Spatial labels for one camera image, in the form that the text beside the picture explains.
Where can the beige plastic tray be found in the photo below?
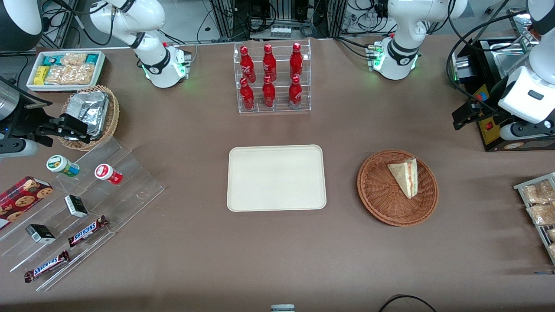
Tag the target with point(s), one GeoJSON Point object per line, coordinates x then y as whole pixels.
{"type": "Point", "coordinates": [276, 177]}

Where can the clear bag of snacks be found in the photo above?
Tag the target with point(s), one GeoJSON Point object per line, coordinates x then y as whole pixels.
{"type": "Point", "coordinates": [552, 250]}
{"type": "Point", "coordinates": [544, 214]}
{"type": "Point", "coordinates": [540, 193]}
{"type": "Point", "coordinates": [551, 235]}

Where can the red plaid cookie box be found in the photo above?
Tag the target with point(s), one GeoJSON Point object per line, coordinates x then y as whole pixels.
{"type": "Point", "coordinates": [21, 199]}

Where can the tray of packaged snacks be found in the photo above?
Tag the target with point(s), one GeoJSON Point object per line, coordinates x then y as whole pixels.
{"type": "Point", "coordinates": [520, 187]}

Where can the Snickers chocolate bar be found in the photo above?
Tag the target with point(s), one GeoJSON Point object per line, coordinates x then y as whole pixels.
{"type": "Point", "coordinates": [86, 232]}
{"type": "Point", "coordinates": [47, 266]}

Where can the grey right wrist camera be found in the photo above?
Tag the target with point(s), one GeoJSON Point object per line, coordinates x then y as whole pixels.
{"type": "Point", "coordinates": [17, 148]}

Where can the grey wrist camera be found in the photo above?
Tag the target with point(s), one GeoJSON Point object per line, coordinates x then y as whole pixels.
{"type": "Point", "coordinates": [17, 148]}
{"type": "Point", "coordinates": [522, 131]}

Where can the steel pan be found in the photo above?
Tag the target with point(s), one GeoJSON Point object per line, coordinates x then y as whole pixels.
{"type": "Point", "coordinates": [505, 56]}

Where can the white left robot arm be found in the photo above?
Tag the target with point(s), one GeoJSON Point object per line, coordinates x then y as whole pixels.
{"type": "Point", "coordinates": [399, 56]}

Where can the small black box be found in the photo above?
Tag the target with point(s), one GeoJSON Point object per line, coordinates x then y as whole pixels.
{"type": "Point", "coordinates": [76, 206]}
{"type": "Point", "coordinates": [40, 233]}

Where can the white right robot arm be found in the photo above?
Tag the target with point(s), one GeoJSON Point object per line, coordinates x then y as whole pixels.
{"type": "Point", "coordinates": [160, 65]}

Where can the silver foil container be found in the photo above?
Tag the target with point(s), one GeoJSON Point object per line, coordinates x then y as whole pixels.
{"type": "Point", "coordinates": [91, 110]}

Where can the teal snack packet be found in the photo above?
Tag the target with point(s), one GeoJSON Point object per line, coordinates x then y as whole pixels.
{"type": "Point", "coordinates": [92, 58]}
{"type": "Point", "coordinates": [52, 60]}

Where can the triangular sandwich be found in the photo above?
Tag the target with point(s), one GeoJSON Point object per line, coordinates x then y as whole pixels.
{"type": "Point", "coordinates": [405, 177]}

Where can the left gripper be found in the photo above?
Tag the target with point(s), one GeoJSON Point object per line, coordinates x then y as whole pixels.
{"type": "Point", "coordinates": [489, 102]}

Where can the red soda bottle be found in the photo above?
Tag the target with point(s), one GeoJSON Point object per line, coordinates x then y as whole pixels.
{"type": "Point", "coordinates": [246, 63]}
{"type": "Point", "coordinates": [269, 94]}
{"type": "Point", "coordinates": [247, 96]}
{"type": "Point", "coordinates": [296, 60]}
{"type": "Point", "coordinates": [269, 60]}
{"type": "Point", "coordinates": [295, 93]}

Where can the clear acrylic bottle rack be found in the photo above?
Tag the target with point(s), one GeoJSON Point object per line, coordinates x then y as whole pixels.
{"type": "Point", "coordinates": [282, 110]}

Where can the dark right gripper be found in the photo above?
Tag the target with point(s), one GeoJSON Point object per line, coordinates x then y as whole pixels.
{"type": "Point", "coordinates": [27, 122]}

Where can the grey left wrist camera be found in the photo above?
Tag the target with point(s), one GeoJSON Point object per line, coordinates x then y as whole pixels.
{"type": "Point", "coordinates": [522, 131]}

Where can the small tan wicker basket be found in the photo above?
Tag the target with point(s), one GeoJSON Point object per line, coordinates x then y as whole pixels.
{"type": "Point", "coordinates": [113, 115]}

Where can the white power strip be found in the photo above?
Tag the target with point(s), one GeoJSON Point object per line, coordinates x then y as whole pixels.
{"type": "Point", "coordinates": [281, 31]}

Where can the black food warmer machine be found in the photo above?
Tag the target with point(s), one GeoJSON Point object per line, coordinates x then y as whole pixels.
{"type": "Point", "coordinates": [492, 134]}

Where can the green lid white cup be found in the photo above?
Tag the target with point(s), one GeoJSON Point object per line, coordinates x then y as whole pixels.
{"type": "Point", "coordinates": [60, 165]}

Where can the red lid cup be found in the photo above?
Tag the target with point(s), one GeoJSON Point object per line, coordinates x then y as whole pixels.
{"type": "Point", "coordinates": [107, 173]}

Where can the white plastic snack bin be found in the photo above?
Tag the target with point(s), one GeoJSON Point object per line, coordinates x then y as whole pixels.
{"type": "Point", "coordinates": [102, 65]}

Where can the clear bag of crackers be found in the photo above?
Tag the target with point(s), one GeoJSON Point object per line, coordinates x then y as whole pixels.
{"type": "Point", "coordinates": [71, 74]}

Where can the clear acrylic stepped stand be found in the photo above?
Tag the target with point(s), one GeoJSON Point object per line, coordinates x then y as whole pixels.
{"type": "Point", "coordinates": [130, 182]}

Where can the large brown wicker basket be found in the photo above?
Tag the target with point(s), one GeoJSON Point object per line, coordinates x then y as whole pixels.
{"type": "Point", "coordinates": [381, 195]}

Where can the small grey white object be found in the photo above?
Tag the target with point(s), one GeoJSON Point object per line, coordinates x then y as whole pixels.
{"type": "Point", "coordinates": [282, 308]}

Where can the yellow snack packet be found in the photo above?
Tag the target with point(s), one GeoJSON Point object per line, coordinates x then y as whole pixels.
{"type": "Point", "coordinates": [41, 75]}

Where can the grey metal device box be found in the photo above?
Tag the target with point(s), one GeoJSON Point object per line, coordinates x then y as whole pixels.
{"type": "Point", "coordinates": [463, 69]}

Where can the small clear cracker bag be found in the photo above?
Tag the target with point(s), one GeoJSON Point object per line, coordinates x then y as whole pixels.
{"type": "Point", "coordinates": [73, 59]}

